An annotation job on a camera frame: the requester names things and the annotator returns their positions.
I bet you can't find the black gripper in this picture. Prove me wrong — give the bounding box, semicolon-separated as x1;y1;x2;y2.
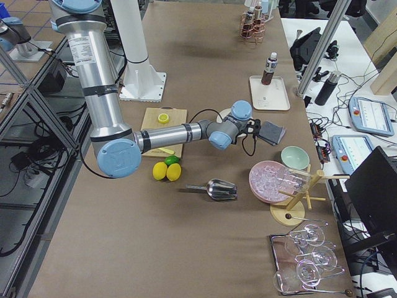
241;119;261;138

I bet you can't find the cream round plate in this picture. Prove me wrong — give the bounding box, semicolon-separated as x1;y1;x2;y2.
216;108;231;124

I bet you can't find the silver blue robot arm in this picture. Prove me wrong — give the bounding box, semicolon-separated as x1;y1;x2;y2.
50;1;259;179

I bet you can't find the cream rabbit tray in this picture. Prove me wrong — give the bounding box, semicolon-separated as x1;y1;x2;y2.
249;76;290;111

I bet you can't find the grey folded cloth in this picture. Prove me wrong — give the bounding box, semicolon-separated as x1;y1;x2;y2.
258;121;285;146

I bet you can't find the mint green bowl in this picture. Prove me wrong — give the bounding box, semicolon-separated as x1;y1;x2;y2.
280;146;310;170

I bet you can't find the pink bowl with ice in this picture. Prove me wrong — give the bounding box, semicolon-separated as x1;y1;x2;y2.
249;161;306;204

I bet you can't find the dark drink bottle white cap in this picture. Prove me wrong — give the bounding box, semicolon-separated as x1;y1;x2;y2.
261;52;278;85

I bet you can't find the metal ice scoop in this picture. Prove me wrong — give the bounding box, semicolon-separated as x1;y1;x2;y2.
185;179;238;201

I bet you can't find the black thermos bottle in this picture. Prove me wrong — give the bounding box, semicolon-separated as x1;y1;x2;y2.
314;71;342;106

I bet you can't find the green lime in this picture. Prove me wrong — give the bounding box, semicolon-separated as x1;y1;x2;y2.
164;155;179;166

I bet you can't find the half lemon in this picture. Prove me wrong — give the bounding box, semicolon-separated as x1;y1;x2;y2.
158;113;170;124

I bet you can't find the upper whole lemon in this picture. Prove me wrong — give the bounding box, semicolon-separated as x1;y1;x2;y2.
166;163;182;181

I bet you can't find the whole lemon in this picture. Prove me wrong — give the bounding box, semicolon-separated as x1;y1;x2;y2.
152;161;168;181
166;163;182;181

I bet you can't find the wooden cup tree stand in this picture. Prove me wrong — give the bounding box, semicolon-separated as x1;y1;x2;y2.
270;168;350;227

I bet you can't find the bamboo cutting board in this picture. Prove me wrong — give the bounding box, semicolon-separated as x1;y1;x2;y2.
141;107;187;158

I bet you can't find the bottle lying in rack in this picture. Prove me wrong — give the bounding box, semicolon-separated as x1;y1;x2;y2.
241;11;254;37

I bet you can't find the lower teach pendant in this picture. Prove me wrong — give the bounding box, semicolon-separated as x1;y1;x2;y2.
331;135;374;174

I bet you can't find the teach pendant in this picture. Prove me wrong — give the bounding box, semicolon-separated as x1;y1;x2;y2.
331;135;374;174
349;97;395;137

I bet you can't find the lower whole lemon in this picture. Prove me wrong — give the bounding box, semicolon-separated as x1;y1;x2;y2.
152;161;168;181

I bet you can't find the upper teach pendant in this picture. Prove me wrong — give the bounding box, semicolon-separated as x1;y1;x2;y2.
349;97;395;137

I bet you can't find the black laptop monitor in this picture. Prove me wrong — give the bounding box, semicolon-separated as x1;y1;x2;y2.
346;146;396;234

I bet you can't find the copper wire bottle rack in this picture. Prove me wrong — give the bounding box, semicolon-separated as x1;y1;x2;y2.
239;11;265;44

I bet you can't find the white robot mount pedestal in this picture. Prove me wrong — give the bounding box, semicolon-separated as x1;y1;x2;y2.
111;0;166;102

